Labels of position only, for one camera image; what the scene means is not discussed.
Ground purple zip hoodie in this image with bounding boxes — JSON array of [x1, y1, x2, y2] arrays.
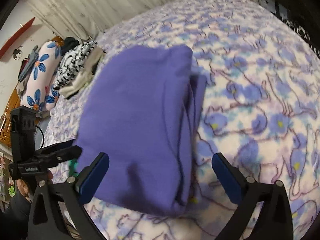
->
[[76, 45, 206, 217]]

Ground person's left hand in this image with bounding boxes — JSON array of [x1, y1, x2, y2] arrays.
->
[[16, 170, 53, 202]]

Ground blue flower pillow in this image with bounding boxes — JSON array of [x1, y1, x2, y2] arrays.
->
[[21, 41, 61, 112]]

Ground purple floral fleece blanket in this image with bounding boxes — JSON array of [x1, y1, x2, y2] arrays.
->
[[42, 0, 320, 240]]

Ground black white patterned garment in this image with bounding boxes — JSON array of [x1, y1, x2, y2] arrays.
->
[[53, 40, 97, 90]]

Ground cream folded garment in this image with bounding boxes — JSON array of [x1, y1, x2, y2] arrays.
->
[[59, 47, 104, 98]]

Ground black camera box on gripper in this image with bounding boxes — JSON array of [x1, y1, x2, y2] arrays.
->
[[10, 106, 38, 166]]

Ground clothes hanging on wall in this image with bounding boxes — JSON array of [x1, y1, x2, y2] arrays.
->
[[16, 45, 39, 98]]

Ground round cartoon wall sticker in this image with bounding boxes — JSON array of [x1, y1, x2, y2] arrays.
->
[[12, 46, 22, 61]]

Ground red wall shelf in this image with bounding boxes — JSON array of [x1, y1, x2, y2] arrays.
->
[[0, 17, 35, 59]]

